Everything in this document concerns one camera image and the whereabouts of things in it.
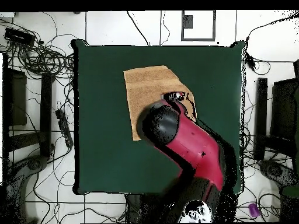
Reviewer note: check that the tan terry towel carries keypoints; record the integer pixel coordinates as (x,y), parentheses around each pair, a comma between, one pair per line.
(144,88)

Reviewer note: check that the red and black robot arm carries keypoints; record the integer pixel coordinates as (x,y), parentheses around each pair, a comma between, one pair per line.
(193,144)

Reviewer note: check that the flat black box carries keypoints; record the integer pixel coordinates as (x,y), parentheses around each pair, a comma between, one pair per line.
(19,37)

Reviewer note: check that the grey square floor marker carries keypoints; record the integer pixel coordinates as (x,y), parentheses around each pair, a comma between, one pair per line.
(213,28)

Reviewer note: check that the black plug adapter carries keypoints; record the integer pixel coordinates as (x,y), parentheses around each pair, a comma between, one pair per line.
(250,61)

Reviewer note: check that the dark green table cloth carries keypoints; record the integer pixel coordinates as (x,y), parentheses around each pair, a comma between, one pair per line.
(105,151)

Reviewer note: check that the black power strip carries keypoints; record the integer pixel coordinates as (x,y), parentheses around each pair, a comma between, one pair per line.
(64,128)

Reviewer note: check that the black stand base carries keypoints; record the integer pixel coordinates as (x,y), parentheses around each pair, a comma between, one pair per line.
(278,172)
(32,163)

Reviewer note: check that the purple object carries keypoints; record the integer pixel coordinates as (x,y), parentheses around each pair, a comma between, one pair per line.
(254,210)

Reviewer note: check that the black metal frame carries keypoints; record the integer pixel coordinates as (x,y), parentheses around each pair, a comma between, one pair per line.
(45,112)
(261,116)

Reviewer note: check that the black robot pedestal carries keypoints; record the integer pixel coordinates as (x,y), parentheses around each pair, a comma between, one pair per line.
(133,207)

